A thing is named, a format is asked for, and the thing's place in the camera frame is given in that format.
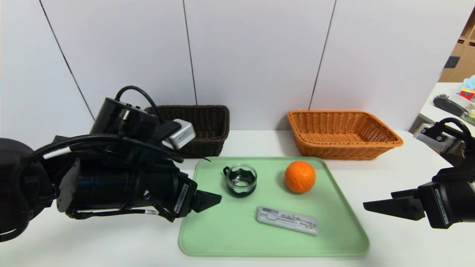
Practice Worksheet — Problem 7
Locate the white side table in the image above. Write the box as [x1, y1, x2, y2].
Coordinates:
[418, 82, 475, 128]

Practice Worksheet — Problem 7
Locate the orange fruit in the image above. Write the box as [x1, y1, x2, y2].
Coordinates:
[284, 160, 317, 194]

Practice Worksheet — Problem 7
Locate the dark brown wicker basket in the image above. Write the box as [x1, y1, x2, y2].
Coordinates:
[144, 105, 230, 159]

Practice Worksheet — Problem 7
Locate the green plastic tray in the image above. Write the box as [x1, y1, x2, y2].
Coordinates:
[178, 156, 370, 257]

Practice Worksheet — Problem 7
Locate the black right camera cable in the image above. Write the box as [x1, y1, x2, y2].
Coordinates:
[430, 118, 475, 149]

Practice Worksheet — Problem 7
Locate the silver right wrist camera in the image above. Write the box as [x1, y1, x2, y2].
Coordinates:
[414, 123, 455, 152]

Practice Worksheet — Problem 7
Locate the wooden shelf cabinet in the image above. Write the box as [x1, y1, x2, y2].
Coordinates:
[438, 7, 475, 83]

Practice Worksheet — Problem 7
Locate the metal drawing compass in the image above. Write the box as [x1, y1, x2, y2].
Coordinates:
[261, 209, 315, 229]

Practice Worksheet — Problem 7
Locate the black camera cable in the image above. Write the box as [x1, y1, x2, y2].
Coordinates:
[114, 86, 166, 125]
[430, 118, 475, 149]

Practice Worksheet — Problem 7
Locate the glass cup with black holder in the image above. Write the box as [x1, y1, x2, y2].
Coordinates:
[223, 164, 258, 198]

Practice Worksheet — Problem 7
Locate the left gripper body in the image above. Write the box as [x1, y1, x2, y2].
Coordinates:
[138, 169, 198, 223]

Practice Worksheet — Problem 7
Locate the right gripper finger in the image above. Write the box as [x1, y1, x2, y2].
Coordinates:
[363, 197, 426, 221]
[390, 188, 420, 200]

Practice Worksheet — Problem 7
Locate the orange wicker basket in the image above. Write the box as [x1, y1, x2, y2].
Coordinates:
[286, 110, 404, 161]

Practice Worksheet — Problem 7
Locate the grey packet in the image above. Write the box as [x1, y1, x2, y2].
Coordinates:
[256, 205, 319, 236]

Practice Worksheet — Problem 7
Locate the clear plastic package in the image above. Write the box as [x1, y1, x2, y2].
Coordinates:
[450, 94, 475, 126]

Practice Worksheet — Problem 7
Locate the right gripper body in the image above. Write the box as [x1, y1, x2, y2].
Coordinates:
[417, 181, 475, 230]

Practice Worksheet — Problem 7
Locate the black round brush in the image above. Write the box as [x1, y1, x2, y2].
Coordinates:
[433, 95, 466, 116]

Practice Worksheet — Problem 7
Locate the black left camera cable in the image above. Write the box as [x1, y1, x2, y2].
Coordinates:
[114, 86, 166, 125]

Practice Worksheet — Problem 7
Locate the blue plush toy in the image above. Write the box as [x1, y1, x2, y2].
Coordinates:
[458, 75, 475, 92]

